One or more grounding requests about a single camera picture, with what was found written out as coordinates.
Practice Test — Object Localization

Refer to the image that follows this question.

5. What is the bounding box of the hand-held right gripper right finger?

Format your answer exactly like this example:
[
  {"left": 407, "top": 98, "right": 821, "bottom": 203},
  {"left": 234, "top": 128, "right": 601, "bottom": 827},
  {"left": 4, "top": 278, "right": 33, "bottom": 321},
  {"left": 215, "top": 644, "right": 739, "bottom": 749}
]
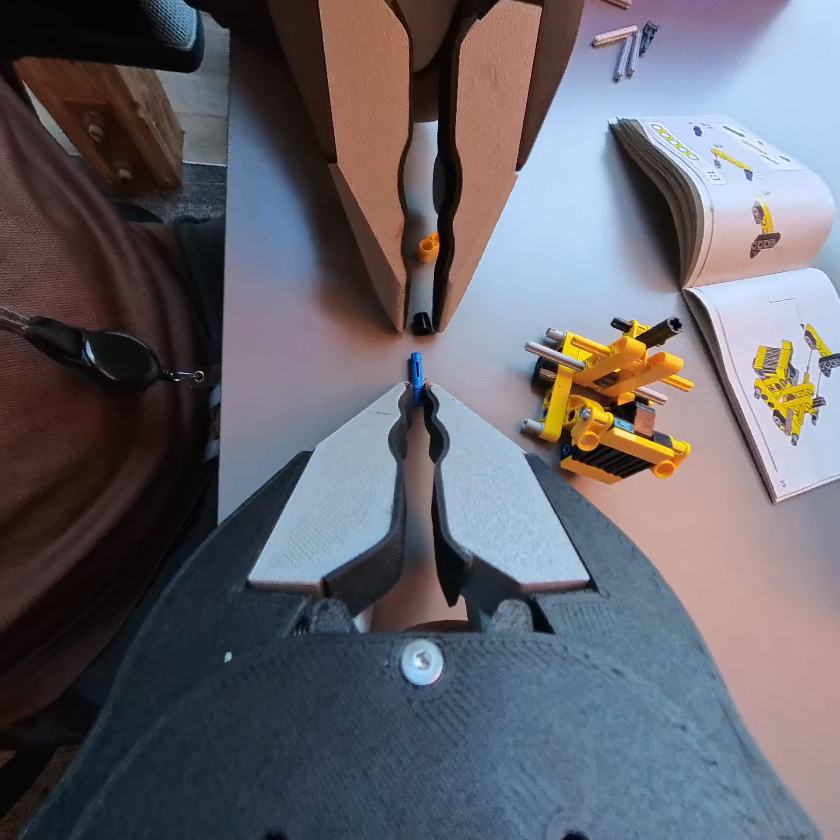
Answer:
[{"left": 423, "top": 384, "right": 592, "bottom": 608}]

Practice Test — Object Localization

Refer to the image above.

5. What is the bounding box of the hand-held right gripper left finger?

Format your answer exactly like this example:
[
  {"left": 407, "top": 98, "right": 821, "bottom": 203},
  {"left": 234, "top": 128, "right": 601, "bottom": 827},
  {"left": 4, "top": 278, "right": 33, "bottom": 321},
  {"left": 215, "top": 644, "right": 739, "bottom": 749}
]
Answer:
[{"left": 248, "top": 382, "right": 414, "bottom": 618}]

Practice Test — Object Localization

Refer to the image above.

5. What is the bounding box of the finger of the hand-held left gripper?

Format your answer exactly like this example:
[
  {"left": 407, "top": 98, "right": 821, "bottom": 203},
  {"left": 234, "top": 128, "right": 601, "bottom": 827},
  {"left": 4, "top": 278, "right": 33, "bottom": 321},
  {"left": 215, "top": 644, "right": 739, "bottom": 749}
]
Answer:
[
  {"left": 318, "top": 0, "right": 414, "bottom": 334},
  {"left": 431, "top": 0, "right": 547, "bottom": 334}
]

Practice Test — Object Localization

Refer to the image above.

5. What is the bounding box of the yellow lego vehicle model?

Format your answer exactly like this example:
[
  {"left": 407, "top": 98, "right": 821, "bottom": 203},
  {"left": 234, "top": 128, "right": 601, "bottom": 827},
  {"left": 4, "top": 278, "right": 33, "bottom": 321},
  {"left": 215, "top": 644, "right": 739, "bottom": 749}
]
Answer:
[{"left": 521, "top": 316, "right": 695, "bottom": 485}]

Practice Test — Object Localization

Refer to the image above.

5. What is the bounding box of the lego instruction booklet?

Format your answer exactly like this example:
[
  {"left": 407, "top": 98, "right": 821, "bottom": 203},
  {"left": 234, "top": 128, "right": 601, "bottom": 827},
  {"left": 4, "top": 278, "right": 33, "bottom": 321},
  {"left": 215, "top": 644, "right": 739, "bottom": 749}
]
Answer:
[{"left": 607, "top": 115, "right": 840, "bottom": 505}]

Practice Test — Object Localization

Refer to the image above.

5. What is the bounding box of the black office chair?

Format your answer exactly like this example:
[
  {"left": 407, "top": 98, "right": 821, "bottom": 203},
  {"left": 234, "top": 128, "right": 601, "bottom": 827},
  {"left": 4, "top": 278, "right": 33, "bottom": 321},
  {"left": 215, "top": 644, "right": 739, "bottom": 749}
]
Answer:
[{"left": 0, "top": 0, "right": 206, "bottom": 74}]

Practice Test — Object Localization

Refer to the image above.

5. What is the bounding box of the badge lanyard with reel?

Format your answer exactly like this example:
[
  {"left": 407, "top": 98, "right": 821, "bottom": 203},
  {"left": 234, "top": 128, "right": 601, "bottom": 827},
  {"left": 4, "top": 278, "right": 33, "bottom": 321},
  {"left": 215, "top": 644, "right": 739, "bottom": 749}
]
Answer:
[{"left": 0, "top": 305, "right": 206, "bottom": 389}]

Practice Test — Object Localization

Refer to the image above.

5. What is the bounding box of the wooden post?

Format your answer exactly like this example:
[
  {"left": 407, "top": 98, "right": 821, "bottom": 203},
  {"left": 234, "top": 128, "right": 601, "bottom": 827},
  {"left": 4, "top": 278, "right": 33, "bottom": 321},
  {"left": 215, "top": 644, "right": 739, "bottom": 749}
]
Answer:
[{"left": 13, "top": 56, "right": 186, "bottom": 193}]

